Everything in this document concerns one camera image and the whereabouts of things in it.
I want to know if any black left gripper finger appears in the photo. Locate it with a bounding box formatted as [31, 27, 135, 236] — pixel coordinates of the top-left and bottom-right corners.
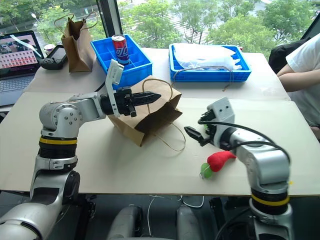
[131, 91, 162, 101]
[132, 98, 159, 107]

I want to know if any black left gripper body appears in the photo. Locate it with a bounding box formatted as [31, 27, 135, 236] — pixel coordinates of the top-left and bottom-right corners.
[113, 87, 138, 118]

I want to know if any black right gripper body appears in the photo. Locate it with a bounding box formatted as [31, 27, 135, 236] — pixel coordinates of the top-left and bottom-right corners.
[199, 109, 220, 145]

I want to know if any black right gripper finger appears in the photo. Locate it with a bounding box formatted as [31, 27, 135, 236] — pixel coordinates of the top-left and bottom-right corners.
[184, 126, 209, 147]

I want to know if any brown paper bag lying open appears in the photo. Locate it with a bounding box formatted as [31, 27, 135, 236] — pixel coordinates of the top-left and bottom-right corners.
[107, 76, 187, 153]

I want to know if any red chili plush toy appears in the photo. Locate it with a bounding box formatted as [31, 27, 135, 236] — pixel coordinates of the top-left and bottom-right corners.
[199, 150, 237, 180]

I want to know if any brown paper bag standing upright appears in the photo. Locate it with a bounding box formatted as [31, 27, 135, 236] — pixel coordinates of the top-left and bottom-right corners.
[54, 11, 99, 74]

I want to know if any blue divided plastic bin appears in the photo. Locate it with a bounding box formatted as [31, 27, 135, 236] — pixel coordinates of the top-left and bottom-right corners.
[90, 34, 154, 91]

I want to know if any red and blue soda can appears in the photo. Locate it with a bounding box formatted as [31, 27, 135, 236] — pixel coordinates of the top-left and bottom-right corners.
[111, 34, 131, 66]

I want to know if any blue shallow plastic crate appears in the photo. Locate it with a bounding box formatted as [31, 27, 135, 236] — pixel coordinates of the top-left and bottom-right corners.
[168, 42, 253, 84]

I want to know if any clear plastic bags bundle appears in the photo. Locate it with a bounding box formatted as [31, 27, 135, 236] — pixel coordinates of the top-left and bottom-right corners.
[172, 42, 243, 71]

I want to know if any black handheld controller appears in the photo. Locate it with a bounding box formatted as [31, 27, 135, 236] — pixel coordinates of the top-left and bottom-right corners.
[40, 44, 69, 71]

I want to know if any dark grey rounded shape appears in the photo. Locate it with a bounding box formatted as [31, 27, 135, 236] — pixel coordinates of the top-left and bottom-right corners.
[106, 204, 144, 240]
[175, 204, 209, 240]

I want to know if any white pink cup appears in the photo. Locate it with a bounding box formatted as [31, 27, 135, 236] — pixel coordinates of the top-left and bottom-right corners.
[43, 43, 55, 59]

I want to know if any black backpack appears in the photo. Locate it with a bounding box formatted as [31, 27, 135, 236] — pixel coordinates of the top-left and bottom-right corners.
[268, 37, 310, 75]

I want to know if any grey open laptop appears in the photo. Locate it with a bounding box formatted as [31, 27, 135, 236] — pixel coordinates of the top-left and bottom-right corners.
[0, 30, 42, 108]

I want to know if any person in white t-shirt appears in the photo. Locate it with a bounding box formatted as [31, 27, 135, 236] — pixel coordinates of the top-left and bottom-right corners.
[276, 32, 320, 141]

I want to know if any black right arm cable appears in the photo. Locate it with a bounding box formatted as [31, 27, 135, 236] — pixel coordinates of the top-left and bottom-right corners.
[197, 119, 292, 166]

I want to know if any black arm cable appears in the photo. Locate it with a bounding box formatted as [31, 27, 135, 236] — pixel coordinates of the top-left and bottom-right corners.
[197, 119, 292, 166]
[93, 77, 108, 93]

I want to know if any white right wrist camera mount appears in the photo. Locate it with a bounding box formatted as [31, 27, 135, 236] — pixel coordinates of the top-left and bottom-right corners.
[206, 97, 236, 148]

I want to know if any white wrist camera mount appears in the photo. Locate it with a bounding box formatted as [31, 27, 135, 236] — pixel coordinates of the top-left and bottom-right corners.
[206, 97, 236, 148]
[104, 59, 125, 118]

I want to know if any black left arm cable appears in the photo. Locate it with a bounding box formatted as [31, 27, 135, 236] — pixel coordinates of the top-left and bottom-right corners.
[93, 77, 108, 93]

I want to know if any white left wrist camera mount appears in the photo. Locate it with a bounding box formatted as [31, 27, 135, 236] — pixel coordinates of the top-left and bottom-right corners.
[104, 59, 125, 118]

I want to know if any brown twine string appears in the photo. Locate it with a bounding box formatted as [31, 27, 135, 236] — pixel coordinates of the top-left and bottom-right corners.
[174, 65, 236, 92]

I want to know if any black window frame post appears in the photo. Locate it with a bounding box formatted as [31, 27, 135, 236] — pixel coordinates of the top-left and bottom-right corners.
[95, 0, 124, 41]

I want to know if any black robot body cable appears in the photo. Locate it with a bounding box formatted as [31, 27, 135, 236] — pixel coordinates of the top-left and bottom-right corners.
[215, 206, 254, 240]

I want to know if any white cable under table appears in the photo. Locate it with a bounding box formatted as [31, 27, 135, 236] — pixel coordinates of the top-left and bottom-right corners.
[146, 194, 205, 237]

